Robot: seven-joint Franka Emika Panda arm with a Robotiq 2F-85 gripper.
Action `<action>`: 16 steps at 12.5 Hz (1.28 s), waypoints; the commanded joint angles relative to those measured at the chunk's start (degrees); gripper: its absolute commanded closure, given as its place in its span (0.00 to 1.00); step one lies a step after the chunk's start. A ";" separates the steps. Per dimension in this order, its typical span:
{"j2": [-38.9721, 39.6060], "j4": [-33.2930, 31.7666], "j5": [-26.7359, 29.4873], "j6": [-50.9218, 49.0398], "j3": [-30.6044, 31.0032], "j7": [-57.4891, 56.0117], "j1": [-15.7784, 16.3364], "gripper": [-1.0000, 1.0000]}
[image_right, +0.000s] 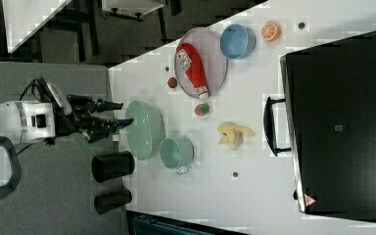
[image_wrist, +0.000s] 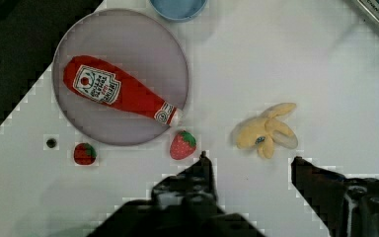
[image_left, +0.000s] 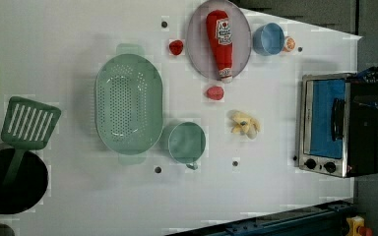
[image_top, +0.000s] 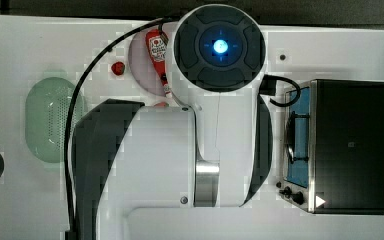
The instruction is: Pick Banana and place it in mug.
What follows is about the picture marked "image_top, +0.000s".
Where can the plush red ketchup bottle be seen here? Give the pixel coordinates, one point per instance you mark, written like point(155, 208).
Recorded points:
point(156, 47)

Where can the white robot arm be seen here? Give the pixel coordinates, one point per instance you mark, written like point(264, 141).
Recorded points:
point(212, 148)

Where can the large plush strawberry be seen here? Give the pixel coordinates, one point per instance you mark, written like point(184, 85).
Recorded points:
point(162, 104)

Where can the grey round plate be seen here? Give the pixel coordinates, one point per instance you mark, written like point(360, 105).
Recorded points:
point(141, 65)

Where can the small red plush strawberry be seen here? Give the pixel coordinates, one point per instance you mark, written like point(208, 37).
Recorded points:
point(118, 68)

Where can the green oval colander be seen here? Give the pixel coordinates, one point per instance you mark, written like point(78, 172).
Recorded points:
point(46, 109)

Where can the silver black toaster oven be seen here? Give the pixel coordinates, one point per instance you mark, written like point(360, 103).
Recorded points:
point(334, 147)

